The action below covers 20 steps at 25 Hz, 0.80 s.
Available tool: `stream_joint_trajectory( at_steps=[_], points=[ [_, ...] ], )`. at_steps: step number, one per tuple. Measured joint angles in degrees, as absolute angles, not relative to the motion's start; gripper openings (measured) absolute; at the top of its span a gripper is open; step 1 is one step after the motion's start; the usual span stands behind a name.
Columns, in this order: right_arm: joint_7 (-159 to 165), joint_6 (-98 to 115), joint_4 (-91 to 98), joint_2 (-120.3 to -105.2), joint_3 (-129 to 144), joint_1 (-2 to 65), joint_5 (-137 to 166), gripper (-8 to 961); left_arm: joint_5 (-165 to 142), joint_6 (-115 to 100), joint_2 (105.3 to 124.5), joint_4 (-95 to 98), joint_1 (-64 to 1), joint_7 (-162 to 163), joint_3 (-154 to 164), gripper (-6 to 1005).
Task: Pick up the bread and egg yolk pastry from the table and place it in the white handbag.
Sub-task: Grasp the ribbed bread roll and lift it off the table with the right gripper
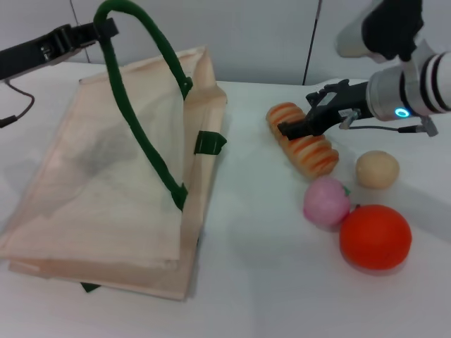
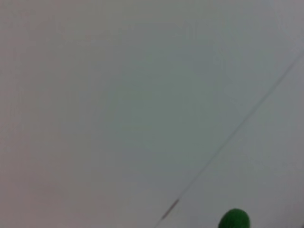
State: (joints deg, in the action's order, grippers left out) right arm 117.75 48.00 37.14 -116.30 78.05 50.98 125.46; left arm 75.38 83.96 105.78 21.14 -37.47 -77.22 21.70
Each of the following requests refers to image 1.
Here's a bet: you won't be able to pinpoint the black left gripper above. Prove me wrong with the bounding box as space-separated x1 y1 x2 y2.
0 18 120 82

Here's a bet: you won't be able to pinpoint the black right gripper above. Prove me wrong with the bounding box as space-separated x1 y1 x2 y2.
277 80 370 142

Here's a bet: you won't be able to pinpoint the orange striped bread loaf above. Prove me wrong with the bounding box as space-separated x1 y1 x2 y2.
266 101 340 177

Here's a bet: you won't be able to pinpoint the round beige egg yolk pastry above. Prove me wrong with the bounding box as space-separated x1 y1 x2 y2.
355 150 401 189

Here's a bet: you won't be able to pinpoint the beige tote bag green handles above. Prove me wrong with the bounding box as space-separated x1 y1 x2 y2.
0 0 228 302

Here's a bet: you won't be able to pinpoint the pink toy peach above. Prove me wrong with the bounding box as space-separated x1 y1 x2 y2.
303 176 352 232

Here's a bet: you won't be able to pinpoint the orange toy fruit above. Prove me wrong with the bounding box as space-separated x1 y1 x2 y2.
339 204 413 271

